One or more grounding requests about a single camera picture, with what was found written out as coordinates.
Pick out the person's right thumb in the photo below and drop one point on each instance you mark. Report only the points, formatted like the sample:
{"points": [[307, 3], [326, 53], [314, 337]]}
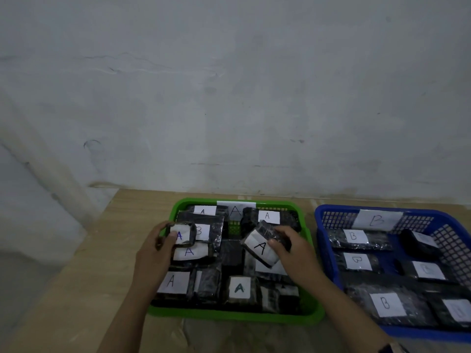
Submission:
{"points": [[275, 247]]}

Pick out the green plastic basket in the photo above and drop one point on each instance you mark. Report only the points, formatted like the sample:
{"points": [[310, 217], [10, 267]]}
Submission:
{"points": [[235, 315]]}

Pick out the person's left hand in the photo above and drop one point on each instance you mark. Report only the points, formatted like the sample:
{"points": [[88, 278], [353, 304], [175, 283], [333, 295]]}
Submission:
{"points": [[152, 259]]}

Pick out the small black packet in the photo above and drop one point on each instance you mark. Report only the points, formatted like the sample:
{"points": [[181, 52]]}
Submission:
{"points": [[183, 235]]}

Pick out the white paper sign, blue basket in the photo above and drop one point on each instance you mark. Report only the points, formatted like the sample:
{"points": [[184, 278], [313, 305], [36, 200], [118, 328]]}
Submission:
{"points": [[377, 219]]}

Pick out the person's right hand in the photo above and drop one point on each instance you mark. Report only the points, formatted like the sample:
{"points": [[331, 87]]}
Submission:
{"points": [[300, 259]]}

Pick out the person's left forearm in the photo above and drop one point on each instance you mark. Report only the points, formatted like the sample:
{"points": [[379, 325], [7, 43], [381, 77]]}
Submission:
{"points": [[127, 319]]}

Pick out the person's right forearm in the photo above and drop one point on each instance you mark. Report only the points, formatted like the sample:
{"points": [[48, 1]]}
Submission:
{"points": [[346, 319]]}

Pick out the group of black labelled packets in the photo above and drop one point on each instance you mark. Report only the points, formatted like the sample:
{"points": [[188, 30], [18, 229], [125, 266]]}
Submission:
{"points": [[386, 303]]}

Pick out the white paper sign, green basket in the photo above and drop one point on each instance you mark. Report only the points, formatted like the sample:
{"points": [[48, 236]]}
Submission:
{"points": [[235, 210]]}

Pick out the pile of black labelled packets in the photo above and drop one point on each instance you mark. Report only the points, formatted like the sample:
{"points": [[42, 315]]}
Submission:
{"points": [[241, 288]]}

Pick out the person's left thumb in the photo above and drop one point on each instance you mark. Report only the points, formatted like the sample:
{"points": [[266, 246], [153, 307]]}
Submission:
{"points": [[172, 241]]}

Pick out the blue plastic basket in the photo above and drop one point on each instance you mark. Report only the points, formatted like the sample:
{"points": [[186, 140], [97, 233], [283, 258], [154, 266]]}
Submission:
{"points": [[438, 220]]}

